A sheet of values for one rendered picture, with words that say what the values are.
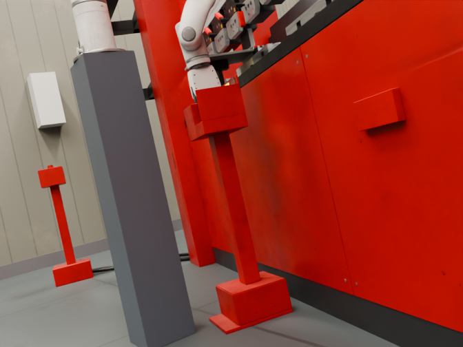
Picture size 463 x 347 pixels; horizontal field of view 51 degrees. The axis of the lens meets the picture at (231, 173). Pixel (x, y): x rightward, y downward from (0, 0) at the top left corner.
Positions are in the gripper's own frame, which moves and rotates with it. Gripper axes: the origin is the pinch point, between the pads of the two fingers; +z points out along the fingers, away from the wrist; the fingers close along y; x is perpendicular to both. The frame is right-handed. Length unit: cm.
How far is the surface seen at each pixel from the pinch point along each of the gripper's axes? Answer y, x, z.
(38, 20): 28, -339, -165
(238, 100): -8.1, 4.9, -0.7
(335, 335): -4, 35, 75
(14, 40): 55, -333, -148
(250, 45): -35, -30, -26
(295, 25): -31.3, 15.6, -18.6
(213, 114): 2.0, 4.9, 1.9
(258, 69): -18.7, 4.7, -9.4
